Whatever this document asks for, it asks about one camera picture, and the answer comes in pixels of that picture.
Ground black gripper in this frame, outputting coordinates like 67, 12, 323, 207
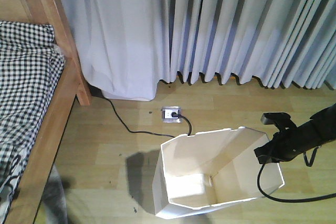
254, 129, 302, 164

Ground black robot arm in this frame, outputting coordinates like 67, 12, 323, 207
254, 105, 335, 164

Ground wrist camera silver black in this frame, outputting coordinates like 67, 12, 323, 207
260, 112, 297, 132

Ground white plastic trash bin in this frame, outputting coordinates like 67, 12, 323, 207
152, 127, 285, 219

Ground floor power socket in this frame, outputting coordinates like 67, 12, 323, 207
161, 106, 182, 123

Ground wooden bed frame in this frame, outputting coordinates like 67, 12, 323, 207
1, 0, 92, 223

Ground grey round rug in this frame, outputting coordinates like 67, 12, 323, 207
34, 165, 68, 223

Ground black power cord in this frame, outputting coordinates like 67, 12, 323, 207
101, 95, 192, 138

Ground checkered black white bedding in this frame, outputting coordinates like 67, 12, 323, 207
1, 20, 65, 223

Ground grey pleated curtain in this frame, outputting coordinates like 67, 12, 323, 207
61, 0, 335, 101

